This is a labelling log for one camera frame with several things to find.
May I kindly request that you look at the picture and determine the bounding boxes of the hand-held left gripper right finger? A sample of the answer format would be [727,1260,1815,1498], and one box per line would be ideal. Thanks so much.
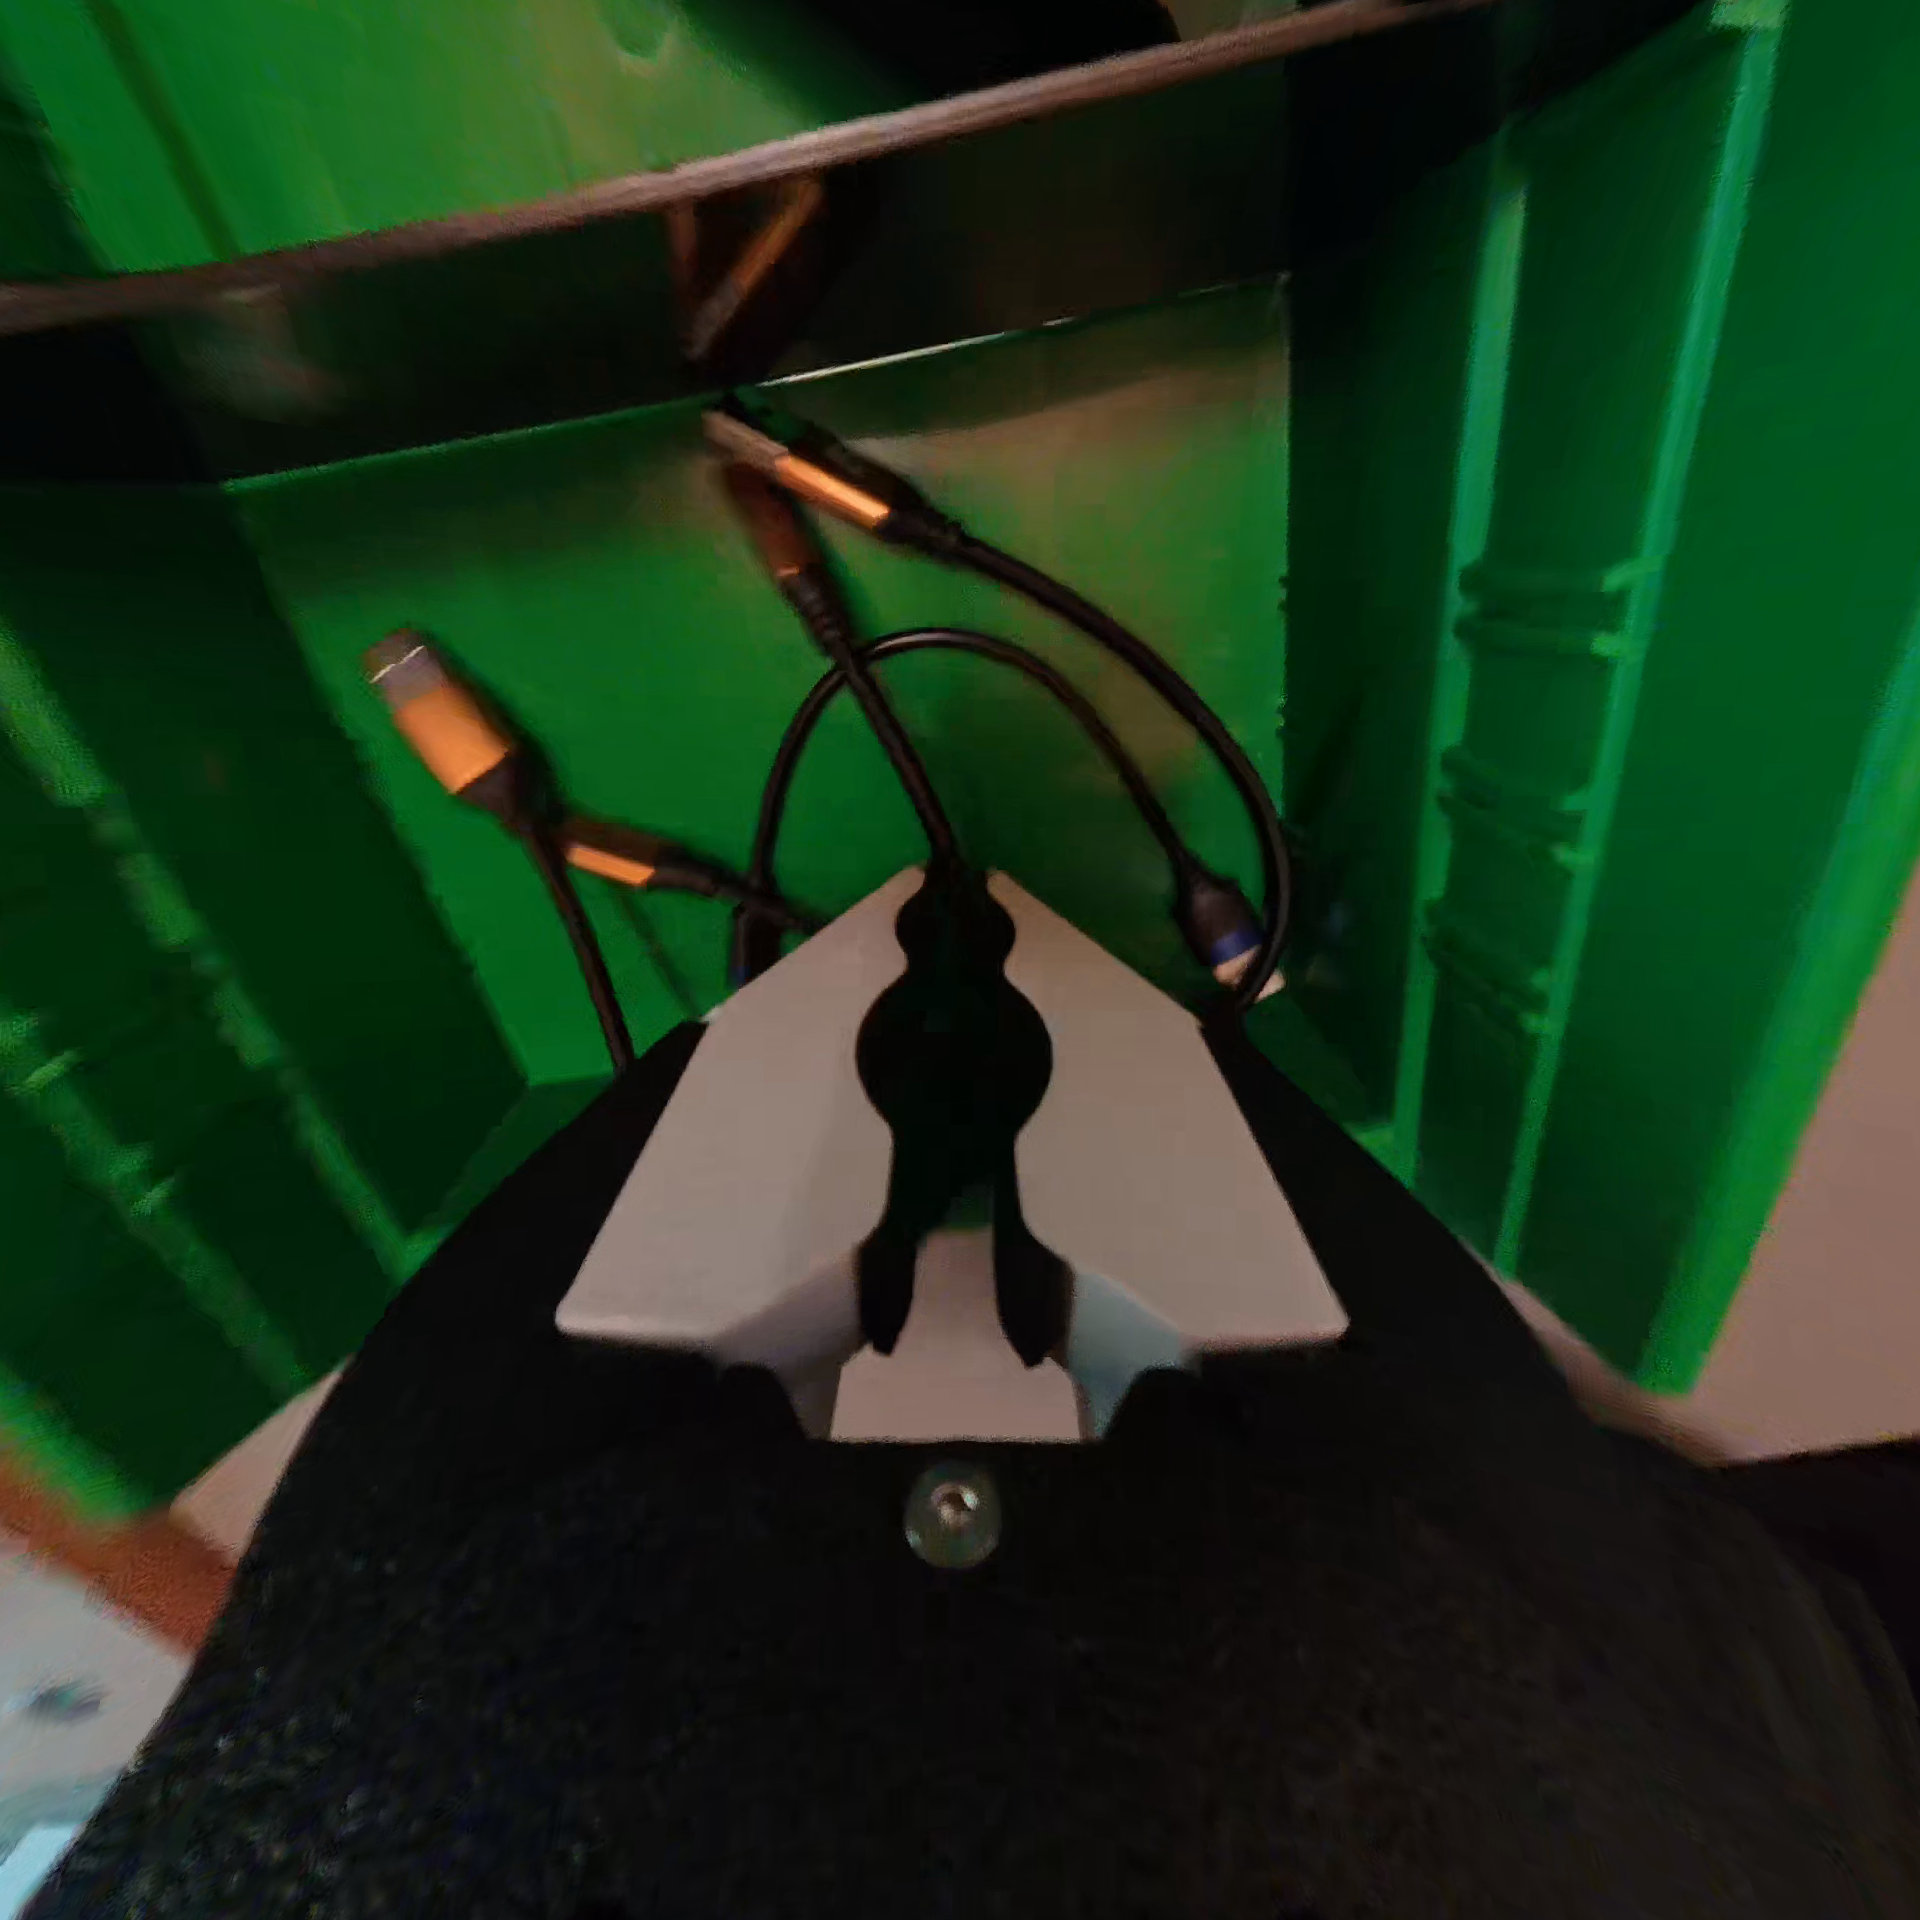
[954,864,1352,1438]

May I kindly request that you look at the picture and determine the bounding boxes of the black cable with orange plug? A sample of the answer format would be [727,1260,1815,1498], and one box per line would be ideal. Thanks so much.
[361,632,637,1073]
[725,462,971,905]
[552,815,818,930]
[700,394,1299,1042]

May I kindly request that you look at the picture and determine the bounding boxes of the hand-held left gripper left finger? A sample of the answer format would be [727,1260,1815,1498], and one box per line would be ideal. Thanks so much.
[558,864,954,1438]

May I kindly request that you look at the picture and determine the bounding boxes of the green plastic bin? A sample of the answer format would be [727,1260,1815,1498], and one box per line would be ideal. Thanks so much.
[0,0,1920,1516]

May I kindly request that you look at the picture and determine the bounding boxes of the black cable with blue-ringed plug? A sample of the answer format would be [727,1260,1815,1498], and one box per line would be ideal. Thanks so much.
[732,632,1285,1008]

